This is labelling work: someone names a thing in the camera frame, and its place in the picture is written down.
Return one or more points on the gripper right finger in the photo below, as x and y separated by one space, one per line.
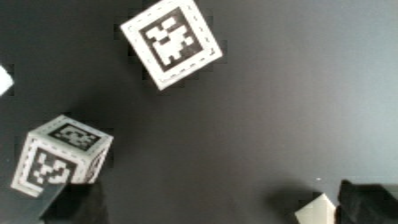
368 204

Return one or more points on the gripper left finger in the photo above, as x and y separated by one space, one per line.
78 206

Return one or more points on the white chair back frame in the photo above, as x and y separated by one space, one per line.
316 212

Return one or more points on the white tagged cube near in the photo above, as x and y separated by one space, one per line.
62 155

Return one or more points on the white tagged cube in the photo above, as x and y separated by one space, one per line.
62 155
172 40

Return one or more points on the white tag plate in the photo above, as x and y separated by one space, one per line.
5 80

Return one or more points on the white tagged cube far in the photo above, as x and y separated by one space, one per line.
172 40

